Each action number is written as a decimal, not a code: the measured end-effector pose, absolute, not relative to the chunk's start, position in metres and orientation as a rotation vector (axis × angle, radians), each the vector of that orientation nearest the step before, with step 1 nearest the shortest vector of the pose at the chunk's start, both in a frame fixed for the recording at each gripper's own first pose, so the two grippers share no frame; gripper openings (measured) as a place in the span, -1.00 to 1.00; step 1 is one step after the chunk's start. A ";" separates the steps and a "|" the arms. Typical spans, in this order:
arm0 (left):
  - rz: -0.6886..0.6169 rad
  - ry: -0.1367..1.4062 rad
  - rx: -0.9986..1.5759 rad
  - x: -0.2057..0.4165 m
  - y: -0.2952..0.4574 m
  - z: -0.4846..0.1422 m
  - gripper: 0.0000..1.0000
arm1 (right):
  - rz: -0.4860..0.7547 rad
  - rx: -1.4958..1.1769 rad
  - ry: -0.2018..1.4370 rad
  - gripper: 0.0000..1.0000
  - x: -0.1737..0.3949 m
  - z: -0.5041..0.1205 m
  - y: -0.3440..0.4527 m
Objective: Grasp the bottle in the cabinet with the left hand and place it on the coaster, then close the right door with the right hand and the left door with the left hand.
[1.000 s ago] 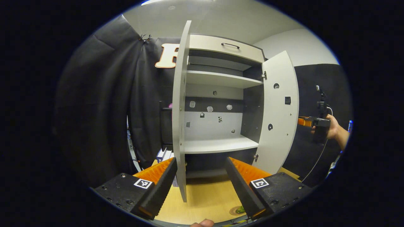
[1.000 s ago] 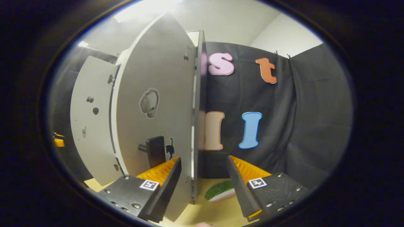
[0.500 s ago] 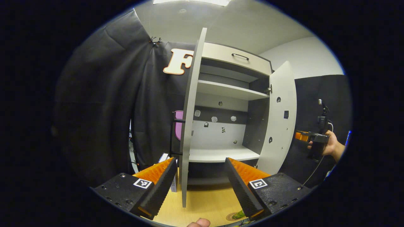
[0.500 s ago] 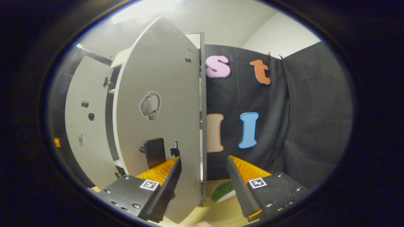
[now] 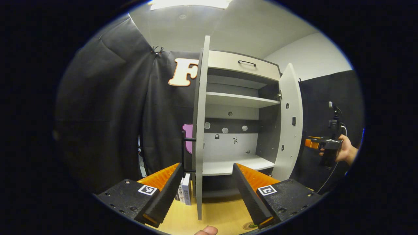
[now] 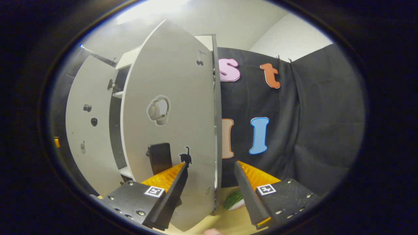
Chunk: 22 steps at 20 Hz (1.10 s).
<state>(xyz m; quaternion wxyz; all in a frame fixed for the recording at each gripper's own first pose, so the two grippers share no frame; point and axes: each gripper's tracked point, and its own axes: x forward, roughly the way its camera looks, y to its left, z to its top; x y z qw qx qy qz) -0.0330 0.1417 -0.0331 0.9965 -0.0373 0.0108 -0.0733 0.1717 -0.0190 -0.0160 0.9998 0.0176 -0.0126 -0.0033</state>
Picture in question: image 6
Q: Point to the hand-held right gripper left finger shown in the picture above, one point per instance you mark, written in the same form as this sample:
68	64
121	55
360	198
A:
173	195

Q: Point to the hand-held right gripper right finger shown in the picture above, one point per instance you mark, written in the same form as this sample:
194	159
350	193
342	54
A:
249	195

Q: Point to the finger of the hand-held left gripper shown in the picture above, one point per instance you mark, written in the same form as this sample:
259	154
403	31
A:
57	142

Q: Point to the white cabinet door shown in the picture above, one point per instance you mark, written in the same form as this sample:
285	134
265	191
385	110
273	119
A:
88	153
183	98

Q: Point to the white and grey cabinet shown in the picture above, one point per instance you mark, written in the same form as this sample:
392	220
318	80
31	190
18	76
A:
116	130

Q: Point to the white cabinet shelf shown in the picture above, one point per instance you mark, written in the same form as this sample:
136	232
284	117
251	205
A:
126	172
118	94

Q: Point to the green striped toy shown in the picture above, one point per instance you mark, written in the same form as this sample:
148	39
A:
233	199

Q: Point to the black backdrop cloth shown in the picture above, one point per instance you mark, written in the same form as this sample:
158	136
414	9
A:
320	124

